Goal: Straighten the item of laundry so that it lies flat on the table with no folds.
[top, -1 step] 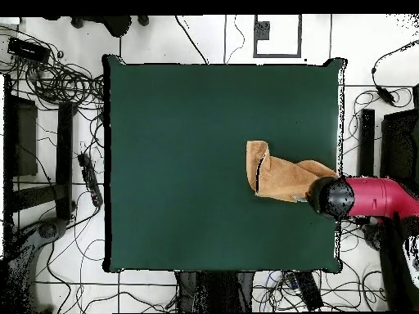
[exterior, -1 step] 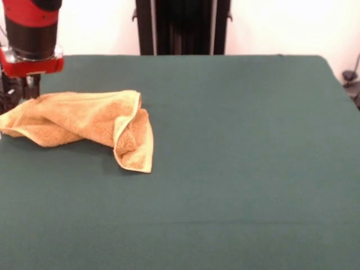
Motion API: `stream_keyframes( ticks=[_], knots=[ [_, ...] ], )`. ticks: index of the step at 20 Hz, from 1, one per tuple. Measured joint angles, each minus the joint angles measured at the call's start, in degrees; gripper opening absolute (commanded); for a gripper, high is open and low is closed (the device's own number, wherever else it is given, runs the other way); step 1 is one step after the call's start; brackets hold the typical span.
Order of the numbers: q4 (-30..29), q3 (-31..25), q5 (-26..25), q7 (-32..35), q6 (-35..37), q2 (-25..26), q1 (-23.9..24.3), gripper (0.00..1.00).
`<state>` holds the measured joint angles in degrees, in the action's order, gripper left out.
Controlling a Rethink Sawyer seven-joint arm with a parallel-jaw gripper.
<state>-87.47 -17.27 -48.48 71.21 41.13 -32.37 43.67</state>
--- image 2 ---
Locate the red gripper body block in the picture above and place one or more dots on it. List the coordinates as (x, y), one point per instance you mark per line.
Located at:
(33, 67)

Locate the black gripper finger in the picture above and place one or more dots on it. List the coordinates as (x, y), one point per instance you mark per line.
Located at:
(36, 87)
(27, 88)

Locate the tan terry towel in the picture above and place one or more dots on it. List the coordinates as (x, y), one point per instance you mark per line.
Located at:
(70, 118)

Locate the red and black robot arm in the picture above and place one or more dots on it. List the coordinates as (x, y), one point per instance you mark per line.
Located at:
(31, 33)

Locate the dark stand foot with knob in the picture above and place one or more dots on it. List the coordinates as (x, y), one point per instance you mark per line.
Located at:
(8, 95)
(348, 75)

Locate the dark green table cloth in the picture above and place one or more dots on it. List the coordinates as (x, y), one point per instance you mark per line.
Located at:
(225, 168)

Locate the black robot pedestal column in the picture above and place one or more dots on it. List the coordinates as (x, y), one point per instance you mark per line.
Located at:
(182, 28)

